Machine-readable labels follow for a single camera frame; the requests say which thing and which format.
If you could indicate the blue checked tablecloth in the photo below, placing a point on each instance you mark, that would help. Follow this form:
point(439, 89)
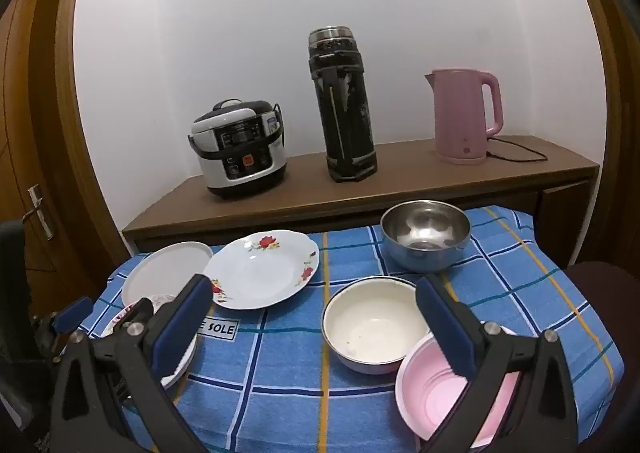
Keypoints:
point(280, 383)

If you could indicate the brown wooden cabinet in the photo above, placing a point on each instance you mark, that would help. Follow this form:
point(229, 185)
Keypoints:
point(350, 193)

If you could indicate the pink plastic bowl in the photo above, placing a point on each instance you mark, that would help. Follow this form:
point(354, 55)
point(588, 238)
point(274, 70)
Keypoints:
point(440, 403)

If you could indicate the brown wooden door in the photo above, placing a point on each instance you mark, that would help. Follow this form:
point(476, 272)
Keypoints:
point(30, 133)

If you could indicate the large white floral plate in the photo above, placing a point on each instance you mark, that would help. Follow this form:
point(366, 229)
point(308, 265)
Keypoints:
point(260, 273)

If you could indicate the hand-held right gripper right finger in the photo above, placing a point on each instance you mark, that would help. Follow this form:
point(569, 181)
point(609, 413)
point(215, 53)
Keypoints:
point(445, 328)

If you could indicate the white enamel bowl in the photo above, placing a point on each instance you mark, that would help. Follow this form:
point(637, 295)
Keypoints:
point(370, 323)

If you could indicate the small red-rimmed floral plate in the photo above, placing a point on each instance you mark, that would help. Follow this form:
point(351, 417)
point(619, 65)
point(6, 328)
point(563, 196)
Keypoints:
point(181, 369)

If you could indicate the tall black thermos flask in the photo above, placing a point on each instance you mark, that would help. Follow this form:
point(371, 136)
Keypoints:
point(345, 123)

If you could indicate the pink electric kettle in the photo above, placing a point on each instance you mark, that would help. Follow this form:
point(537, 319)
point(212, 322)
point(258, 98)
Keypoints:
point(460, 123)

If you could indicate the brown wooden panel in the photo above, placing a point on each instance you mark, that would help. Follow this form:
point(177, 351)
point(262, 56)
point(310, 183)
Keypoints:
point(620, 158)

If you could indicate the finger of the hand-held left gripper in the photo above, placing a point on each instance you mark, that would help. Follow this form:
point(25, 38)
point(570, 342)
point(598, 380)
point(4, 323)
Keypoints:
point(75, 310)

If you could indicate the white and black rice cooker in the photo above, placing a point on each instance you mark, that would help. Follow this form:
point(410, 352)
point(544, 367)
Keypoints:
point(240, 158)

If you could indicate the plain white plate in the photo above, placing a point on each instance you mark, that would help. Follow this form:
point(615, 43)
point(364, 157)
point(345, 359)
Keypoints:
point(165, 268)

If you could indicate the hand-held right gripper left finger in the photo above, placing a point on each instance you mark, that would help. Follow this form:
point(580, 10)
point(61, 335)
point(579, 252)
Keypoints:
point(182, 323)

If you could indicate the stainless steel bowl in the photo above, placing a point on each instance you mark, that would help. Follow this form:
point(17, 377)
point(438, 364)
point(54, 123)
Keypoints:
point(425, 253)

